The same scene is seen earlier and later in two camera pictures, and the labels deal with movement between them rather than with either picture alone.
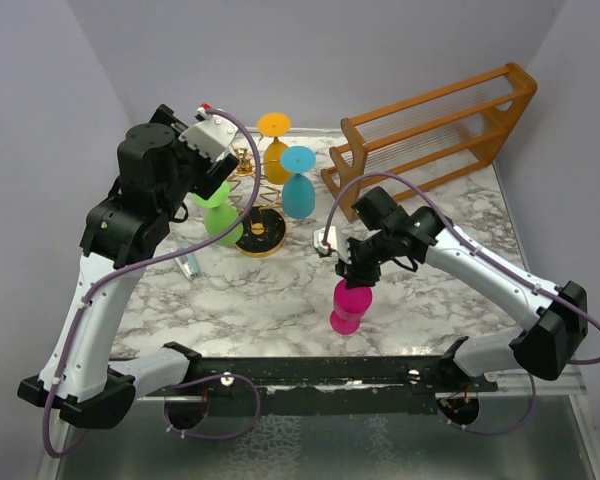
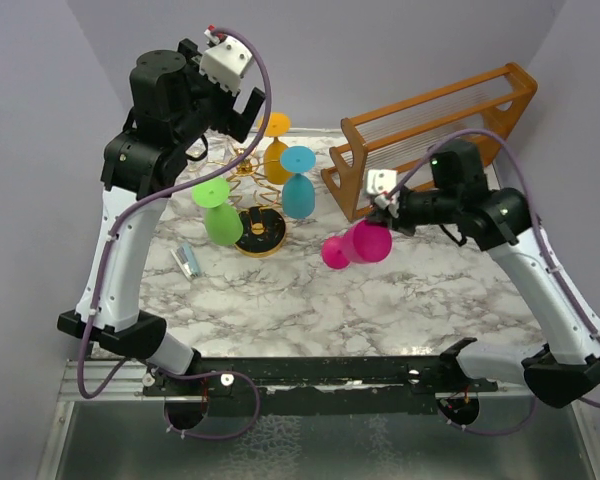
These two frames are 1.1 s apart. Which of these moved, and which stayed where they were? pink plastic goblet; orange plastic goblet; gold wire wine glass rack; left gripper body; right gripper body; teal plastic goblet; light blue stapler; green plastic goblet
Moved: right gripper body; pink plastic goblet; left gripper body
Stayed: gold wire wine glass rack; green plastic goblet; orange plastic goblet; teal plastic goblet; light blue stapler
